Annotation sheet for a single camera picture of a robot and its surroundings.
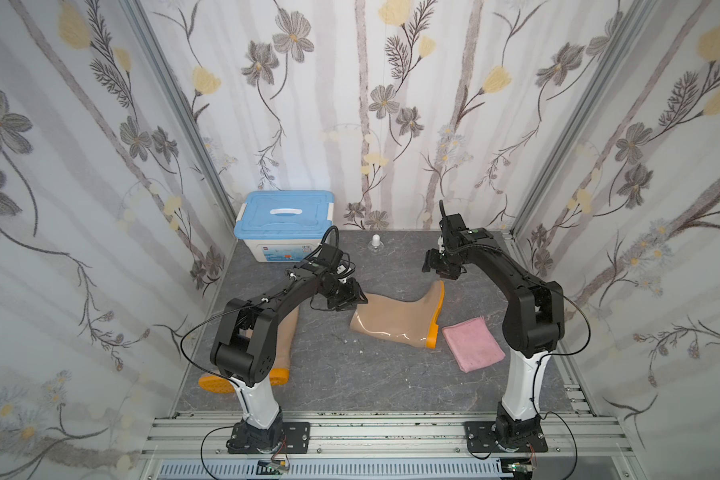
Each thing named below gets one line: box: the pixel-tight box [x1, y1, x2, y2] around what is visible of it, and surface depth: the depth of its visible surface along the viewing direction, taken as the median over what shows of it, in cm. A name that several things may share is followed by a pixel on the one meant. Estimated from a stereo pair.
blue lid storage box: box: [234, 190, 335, 263], surface depth 104 cm
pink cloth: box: [442, 316, 506, 373], surface depth 90 cm
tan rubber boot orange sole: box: [350, 280, 445, 349], surface depth 91 cm
